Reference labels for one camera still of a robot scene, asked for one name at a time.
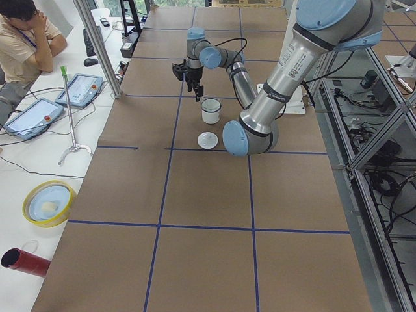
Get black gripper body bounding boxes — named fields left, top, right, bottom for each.
left=185, top=67, right=204, bottom=96

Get clear glass funnel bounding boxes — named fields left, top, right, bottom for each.
left=201, top=96, right=222, bottom=113

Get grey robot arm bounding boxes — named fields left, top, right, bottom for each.
left=180, top=1, right=385, bottom=156

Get white enamel mug blue rim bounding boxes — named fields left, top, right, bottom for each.
left=201, top=109, right=221, bottom=124

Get black computer mouse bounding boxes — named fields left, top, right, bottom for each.
left=83, top=58, right=99, bottom=67

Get black keyboard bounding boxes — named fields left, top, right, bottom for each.
left=83, top=29, right=96, bottom=57

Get far teach pendant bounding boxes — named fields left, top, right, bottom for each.
left=67, top=73, right=104, bottom=108

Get teach pendant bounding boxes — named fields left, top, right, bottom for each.
left=4, top=97, right=64, bottom=140
left=67, top=73, right=104, bottom=108

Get near teach pendant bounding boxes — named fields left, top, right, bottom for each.
left=4, top=97, right=64, bottom=140

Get seated person beige shirt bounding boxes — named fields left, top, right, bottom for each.
left=1, top=1, right=67, bottom=125

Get yellow tape roll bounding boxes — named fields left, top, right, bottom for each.
left=22, top=180, right=77, bottom=228

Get red cylinder bottle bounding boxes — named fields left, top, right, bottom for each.
left=1, top=248, right=51, bottom=278

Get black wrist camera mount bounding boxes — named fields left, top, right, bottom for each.
left=172, top=59, right=188, bottom=81

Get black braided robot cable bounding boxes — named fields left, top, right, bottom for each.
left=209, top=38, right=248, bottom=108

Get metal reacher grabber green handle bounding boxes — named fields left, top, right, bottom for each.
left=58, top=66, right=93, bottom=166

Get aluminium frame post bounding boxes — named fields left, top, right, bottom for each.
left=73, top=0, right=122, bottom=99

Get aluminium frame rack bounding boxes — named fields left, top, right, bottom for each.
left=306, top=42, right=415, bottom=311

